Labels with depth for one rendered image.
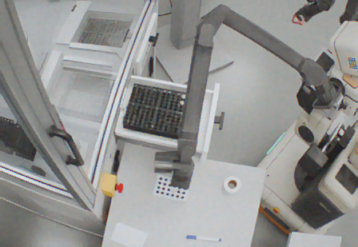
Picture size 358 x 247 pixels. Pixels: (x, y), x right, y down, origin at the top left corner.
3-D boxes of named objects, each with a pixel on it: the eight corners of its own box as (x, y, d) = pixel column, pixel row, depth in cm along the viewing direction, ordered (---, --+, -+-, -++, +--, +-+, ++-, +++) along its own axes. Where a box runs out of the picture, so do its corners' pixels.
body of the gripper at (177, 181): (169, 186, 135) (170, 180, 129) (177, 161, 140) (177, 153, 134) (188, 190, 135) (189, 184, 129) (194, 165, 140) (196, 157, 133)
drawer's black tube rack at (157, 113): (190, 102, 157) (191, 93, 151) (181, 143, 149) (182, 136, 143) (134, 91, 158) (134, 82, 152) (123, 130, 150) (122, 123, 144)
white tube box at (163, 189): (189, 184, 149) (190, 181, 146) (184, 203, 145) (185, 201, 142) (157, 177, 150) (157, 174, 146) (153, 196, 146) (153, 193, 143)
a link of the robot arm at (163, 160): (192, 147, 122) (192, 136, 130) (155, 145, 121) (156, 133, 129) (189, 181, 126) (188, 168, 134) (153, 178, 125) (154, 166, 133)
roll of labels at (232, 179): (220, 193, 148) (221, 190, 144) (224, 177, 151) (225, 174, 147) (236, 196, 147) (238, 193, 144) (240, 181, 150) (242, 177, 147)
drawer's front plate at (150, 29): (157, 26, 177) (157, 12, 167) (140, 77, 164) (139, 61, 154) (153, 26, 177) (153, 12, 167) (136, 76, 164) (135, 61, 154)
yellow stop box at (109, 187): (120, 181, 140) (117, 175, 134) (116, 198, 137) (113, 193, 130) (107, 177, 140) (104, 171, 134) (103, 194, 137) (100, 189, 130)
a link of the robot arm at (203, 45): (218, 25, 108) (214, 21, 118) (198, 22, 108) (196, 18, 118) (194, 162, 123) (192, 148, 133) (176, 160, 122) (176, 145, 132)
